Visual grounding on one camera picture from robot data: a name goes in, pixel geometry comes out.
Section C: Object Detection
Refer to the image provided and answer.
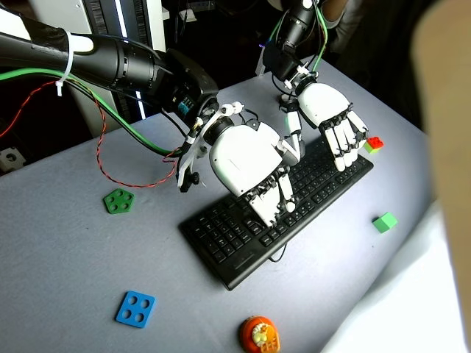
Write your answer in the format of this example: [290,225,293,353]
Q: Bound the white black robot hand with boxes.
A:
[208,120,307,228]
[279,82,370,173]

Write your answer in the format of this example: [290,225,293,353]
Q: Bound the red and green toy brick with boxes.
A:
[364,135,385,154]

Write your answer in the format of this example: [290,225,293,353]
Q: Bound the black computer keyboard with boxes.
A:
[178,135,375,292]

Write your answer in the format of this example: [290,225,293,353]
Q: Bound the person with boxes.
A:
[323,0,372,30]

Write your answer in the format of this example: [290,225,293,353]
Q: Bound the beige blurred panel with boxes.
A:
[409,0,471,334]

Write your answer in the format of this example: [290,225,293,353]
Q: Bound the green toy cube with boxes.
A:
[372,211,399,235]

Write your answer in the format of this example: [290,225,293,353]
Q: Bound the green pentagon holed block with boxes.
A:
[102,188,136,215]

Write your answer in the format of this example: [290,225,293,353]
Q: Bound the orange toy cake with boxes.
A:
[238,315,282,353]

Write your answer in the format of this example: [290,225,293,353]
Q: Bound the blue square four-hole block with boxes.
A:
[115,290,157,329]

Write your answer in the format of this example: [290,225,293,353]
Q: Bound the grey table cloth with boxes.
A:
[0,54,442,353]

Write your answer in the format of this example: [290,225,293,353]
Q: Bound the white zip tie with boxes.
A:
[54,30,75,98]

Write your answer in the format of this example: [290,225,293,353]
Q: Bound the white cloth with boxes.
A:
[319,198,471,353]

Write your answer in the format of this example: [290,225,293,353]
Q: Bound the green cable on arm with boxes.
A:
[269,0,329,74]
[0,67,183,157]

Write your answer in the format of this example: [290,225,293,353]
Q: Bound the black keyboard cable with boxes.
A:
[268,241,288,263]

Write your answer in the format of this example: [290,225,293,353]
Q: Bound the red black twisted cable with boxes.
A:
[96,98,182,189]

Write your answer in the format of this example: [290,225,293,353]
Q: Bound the white metal bracket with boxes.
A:
[0,146,27,174]

